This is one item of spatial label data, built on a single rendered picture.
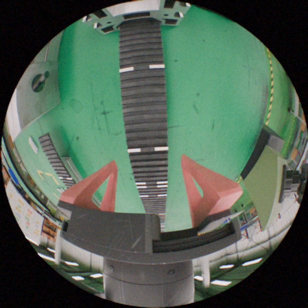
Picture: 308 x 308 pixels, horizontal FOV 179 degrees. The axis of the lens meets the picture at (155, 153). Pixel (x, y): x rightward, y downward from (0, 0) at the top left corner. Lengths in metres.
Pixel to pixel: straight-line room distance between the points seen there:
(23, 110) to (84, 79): 0.10
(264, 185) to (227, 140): 0.19
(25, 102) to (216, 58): 0.25
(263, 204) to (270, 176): 0.08
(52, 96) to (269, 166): 0.47
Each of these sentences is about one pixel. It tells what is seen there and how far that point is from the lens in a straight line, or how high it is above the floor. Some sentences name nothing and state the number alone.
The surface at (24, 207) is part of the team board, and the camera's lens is 3.20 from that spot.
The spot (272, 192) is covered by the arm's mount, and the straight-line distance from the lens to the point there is 0.33.
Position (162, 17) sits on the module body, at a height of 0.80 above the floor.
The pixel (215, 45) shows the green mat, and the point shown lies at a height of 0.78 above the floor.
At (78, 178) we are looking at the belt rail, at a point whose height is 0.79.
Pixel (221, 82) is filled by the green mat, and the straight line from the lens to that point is 0.17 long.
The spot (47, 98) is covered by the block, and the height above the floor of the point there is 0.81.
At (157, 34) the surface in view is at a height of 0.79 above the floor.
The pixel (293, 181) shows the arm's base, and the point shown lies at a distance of 0.41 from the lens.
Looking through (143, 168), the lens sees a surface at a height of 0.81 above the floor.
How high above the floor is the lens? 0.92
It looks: 53 degrees down
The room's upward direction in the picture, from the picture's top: 177 degrees clockwise
